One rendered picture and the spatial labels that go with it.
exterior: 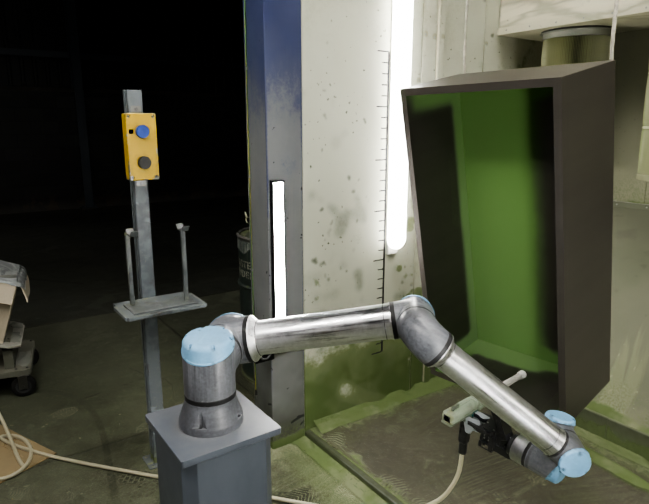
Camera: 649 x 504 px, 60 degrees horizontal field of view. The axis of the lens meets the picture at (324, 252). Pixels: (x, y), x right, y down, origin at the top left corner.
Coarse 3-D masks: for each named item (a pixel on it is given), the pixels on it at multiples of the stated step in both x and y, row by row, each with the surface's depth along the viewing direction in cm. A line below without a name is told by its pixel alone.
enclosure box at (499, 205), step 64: (576, 64) 182; (448, 128) 223; (512, 128) 212; (576, 128) 167; (448, 192) 229; (512, 192) 221; (576, 192) 174; (448, 256) 236; (512, 256) 232; (576, 256) 181; (448, 320) 244; (512, 320) 243; (576, 320) 189; (512, 384) 225; (576, 384) 197
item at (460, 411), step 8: (512, 376) 216; (520, 376) 217; (464, 400) 197; (472, 400) 197; (448, 408) 192; (456, 408) 191; (464, 408) 192; (472, 408) 195; (480, 408) 200; (448, 416) 189; (456, 416) 189; (464, 416) 192; (448, 424) 190; (464, 432) 198; (464, 440) 199; (464, 448) 201
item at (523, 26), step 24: (504, 0) 296; (528, 0) 285; (552, 0) 274; (576, 0) 265; (600, 0) 256; (624, 0) 247; (648, 0) 239; (504, 24) 298; (528, 24) 286; (552, 24) 275; (576, 24) 269; (600, 24) 269; (624, 24) 269; (648, 24) 269
